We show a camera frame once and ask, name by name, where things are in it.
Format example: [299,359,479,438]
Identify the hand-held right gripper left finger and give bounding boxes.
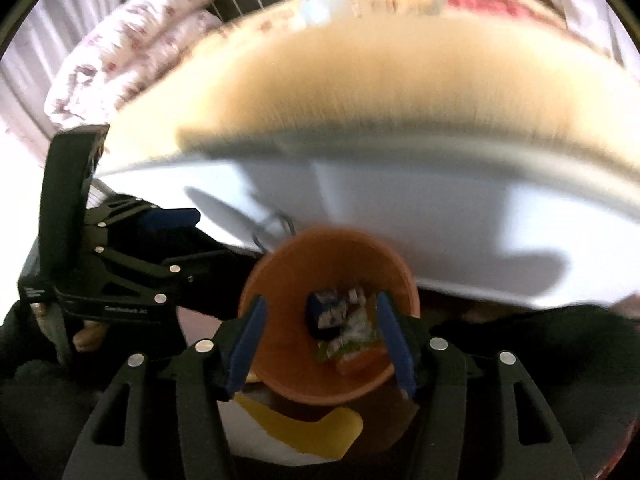
[62,294,268,480]

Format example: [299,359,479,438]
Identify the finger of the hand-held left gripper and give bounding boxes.
[55,232,263,322]
[84,195,202,235]

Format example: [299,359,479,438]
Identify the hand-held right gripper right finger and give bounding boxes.
[376,291,583,480]

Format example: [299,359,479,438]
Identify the white paper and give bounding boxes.
[344,287,382,347]

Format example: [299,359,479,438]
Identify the orange plastic bin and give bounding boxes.
[239,225,421,406]

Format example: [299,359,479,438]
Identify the green snack packet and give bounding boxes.
[314,337,362,362]

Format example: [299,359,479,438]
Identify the blue wrapper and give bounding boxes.
[305,289,351,342]

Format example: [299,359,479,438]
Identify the person's left hand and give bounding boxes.
[32,302,108,361]

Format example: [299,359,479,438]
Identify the yellow and white object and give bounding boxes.
[220,392,363,466]

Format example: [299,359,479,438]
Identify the person's black pants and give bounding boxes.
[0,227,640,480]

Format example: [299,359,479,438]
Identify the folded floral quilt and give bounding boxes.
[45,0,223,131]

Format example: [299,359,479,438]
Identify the floral plush blanket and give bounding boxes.
[102,0,640,161]

